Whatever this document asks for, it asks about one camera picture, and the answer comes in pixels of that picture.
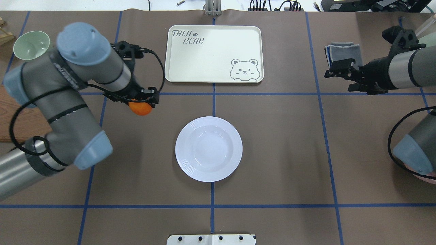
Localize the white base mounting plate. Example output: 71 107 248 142
166 234 257 245

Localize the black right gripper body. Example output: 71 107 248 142
348 26 426 95

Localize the white round plate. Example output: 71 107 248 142
175 116 243 182

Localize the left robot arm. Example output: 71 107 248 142
0 22 162 200

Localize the orange fruit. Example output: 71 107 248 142
128 102 153 116

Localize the pink bowl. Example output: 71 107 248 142
404 163 436 184

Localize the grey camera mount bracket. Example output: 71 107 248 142
203 0 222 17

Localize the cream bear tray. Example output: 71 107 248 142
165 25 264 83

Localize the light green bowl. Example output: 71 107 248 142
13 31 51 61

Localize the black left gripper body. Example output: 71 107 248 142
102 41 143 102

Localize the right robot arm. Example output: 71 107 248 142
324 26 436 183

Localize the wooden cup drying rack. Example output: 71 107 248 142
0 18 15 46

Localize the grey folded cloth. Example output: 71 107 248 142
325 42 363 70

